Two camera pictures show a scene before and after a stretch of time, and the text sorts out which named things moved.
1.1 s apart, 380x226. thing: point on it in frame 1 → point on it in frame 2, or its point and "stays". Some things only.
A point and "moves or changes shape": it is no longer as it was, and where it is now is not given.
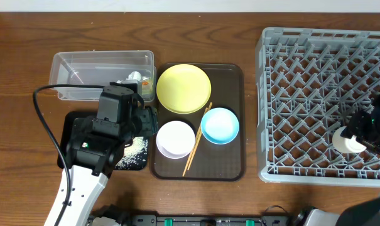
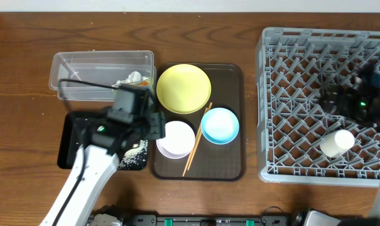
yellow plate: (183, 88) stays
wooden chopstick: (195, 142) stays
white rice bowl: (175, 139) stays
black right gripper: (358, 127) → (349, 93)
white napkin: (134, 76) stays
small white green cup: (346, 145) moves or changes shape
